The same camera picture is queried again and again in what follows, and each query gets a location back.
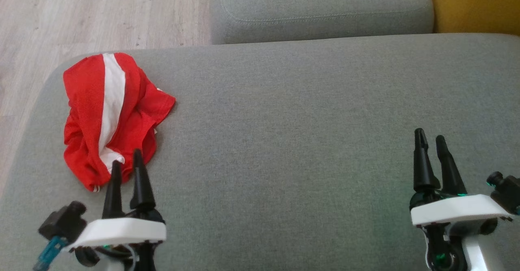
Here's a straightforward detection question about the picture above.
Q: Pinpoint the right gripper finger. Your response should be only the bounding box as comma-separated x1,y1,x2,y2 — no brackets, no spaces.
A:
435,135,468,195
413,128,440,191

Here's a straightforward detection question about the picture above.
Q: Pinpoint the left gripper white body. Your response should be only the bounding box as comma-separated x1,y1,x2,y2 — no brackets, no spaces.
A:
69,208,167,271

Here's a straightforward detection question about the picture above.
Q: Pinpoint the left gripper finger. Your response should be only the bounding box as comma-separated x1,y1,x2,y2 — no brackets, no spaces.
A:
130,149,156,211
102,160,125,219

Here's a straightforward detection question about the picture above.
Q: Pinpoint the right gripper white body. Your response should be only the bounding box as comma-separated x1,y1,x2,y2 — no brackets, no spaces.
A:
409,190,513,271

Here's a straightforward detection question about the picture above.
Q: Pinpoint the red shirt with white sleeves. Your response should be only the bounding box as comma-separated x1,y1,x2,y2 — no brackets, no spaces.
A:
64,66,176,193

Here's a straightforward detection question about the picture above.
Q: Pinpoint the grey fabric sofa seat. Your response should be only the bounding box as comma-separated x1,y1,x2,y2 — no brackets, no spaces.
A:
0,33,520,271

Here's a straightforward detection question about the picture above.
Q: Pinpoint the yellow upholstered panel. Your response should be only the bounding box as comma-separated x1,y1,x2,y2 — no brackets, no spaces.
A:
425,0,520,36

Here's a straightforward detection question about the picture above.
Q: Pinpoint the grey sofa cushion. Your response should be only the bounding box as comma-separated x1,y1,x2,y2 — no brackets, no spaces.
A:
209,0,434,45

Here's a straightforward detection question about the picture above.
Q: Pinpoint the left blue connector cable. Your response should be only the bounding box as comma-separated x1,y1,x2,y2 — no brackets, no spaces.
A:
32,236,67,271

